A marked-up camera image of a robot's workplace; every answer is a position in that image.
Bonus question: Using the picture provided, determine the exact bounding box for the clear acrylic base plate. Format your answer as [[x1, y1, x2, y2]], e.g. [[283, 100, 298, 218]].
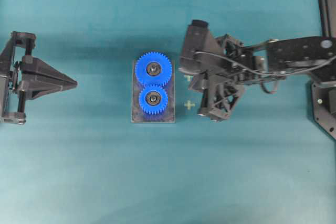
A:
[[131, 60, 175, 123]]

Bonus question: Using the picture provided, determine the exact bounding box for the steel shaft under large gear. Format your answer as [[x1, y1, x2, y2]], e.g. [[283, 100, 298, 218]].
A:
[[150, 65, 158, 73]]

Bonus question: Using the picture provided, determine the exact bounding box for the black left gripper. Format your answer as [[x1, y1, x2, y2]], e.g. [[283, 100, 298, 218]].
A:
[[1, 31, 78, 125]]

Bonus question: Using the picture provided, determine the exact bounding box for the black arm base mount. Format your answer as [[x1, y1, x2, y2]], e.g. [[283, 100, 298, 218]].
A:
[[306, 81, 335, 142]]

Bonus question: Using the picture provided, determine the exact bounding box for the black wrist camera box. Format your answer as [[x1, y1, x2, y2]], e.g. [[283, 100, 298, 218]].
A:
[[179, 19, 224, 76]]

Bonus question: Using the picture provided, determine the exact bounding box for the small blue gear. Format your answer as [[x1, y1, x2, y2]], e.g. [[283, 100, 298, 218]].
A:
[[138, 85, 169, 115]]

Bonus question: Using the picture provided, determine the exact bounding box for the large blue gear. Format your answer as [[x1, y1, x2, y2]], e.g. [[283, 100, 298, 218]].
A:
[[135, 51, 173, 87]]

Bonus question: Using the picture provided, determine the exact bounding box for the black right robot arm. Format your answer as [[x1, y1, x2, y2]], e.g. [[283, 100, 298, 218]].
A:
[[179, 35, 335, 121]]

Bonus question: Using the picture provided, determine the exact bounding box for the black frame rail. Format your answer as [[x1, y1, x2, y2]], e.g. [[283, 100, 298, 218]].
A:
[[318, 0, 335, 38]]

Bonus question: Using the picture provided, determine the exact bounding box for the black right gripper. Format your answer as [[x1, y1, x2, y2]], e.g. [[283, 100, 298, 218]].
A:
[[188, 34, 245, 122]]

